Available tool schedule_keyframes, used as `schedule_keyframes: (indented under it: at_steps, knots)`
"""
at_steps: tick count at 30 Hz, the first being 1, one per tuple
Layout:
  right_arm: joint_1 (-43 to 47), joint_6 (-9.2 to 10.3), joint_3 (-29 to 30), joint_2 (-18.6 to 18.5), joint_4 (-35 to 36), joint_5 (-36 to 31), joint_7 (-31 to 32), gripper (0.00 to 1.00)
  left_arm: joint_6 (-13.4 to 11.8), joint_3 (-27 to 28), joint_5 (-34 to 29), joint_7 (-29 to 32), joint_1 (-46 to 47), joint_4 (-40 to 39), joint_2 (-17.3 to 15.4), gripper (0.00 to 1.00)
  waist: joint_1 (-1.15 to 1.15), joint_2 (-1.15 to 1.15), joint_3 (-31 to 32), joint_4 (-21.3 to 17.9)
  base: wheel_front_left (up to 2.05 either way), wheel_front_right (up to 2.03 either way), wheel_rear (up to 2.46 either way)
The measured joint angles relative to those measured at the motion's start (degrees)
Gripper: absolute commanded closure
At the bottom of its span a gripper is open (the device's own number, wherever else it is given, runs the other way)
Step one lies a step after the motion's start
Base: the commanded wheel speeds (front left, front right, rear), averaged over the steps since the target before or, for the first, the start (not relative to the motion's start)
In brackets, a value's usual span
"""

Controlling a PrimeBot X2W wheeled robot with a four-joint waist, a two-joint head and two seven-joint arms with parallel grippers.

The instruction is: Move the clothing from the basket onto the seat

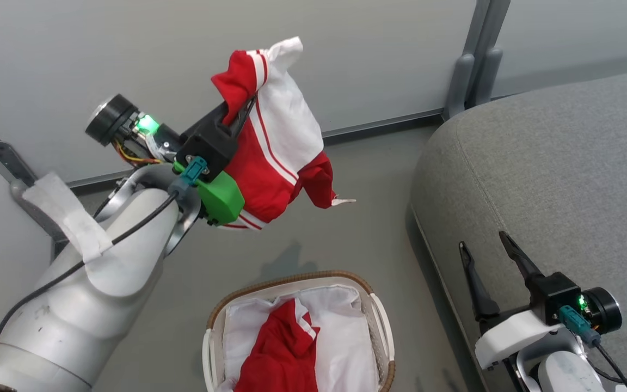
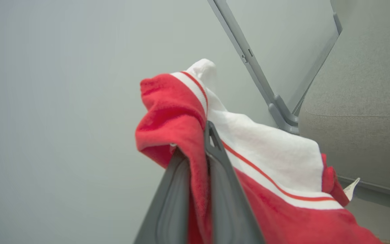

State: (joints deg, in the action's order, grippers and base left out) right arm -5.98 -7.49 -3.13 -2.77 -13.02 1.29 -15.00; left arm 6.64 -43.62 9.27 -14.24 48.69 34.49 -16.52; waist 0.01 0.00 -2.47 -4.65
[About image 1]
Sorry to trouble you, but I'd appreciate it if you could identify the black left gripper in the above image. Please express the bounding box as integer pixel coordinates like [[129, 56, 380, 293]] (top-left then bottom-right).
[[85, 94, 258, 183]]

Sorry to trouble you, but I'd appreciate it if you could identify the orange yellow wire bundle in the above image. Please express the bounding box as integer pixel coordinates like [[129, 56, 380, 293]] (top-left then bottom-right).
[[111, 140, 163, 166]]

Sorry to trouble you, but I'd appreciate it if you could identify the white fabric arm strap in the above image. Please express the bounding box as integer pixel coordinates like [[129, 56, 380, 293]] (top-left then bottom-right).
[[22, 173, 114, 263]]

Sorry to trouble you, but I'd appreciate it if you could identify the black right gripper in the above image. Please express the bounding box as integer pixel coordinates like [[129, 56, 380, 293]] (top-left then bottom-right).
[[459, 231, 623, 335]]

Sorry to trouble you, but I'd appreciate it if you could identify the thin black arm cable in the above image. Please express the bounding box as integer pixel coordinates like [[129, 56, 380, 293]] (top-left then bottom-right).
[[0, 191, 179, 352], [590, 340, 627, 392]]

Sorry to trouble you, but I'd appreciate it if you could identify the white laundry basket wicker rim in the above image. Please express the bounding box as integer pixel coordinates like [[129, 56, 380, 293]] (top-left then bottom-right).
[[202, 271, 396, 392]]

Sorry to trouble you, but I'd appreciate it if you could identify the red garment white trim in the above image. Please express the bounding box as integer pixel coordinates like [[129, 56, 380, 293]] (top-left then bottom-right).
[[235, 298, 321, 392]]

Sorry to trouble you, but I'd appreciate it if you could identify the grey fabric sofa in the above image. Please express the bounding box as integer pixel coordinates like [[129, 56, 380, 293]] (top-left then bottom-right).
[[410, 68, 627, 392]]

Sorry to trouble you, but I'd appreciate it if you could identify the white cloth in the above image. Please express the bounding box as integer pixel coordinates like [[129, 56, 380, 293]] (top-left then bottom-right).
[[220, 285, 380, 392]]

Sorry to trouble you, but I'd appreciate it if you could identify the grey curved partition foot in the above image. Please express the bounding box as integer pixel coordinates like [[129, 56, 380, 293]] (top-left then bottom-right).
[[10, 179, 70, 243], [443, 47, 505, 121]]

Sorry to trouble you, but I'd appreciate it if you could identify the red white striped garment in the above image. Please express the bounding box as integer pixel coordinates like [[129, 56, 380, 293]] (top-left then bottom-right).
[[211, 36, 356, 230]]

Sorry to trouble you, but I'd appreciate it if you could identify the teal cable connector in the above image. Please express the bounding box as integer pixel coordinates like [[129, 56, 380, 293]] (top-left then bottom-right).
[[558, 305, 601, 347], [169, 156, 208, 198]]

